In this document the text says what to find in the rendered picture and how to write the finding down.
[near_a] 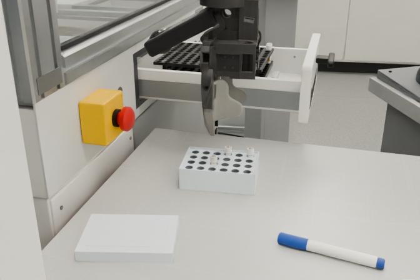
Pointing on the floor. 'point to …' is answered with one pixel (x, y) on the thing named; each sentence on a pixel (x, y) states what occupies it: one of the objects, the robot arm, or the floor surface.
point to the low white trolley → (259, 214)
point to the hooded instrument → (15, 184)
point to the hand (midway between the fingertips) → (210, 122)
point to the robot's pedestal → (398, 119)
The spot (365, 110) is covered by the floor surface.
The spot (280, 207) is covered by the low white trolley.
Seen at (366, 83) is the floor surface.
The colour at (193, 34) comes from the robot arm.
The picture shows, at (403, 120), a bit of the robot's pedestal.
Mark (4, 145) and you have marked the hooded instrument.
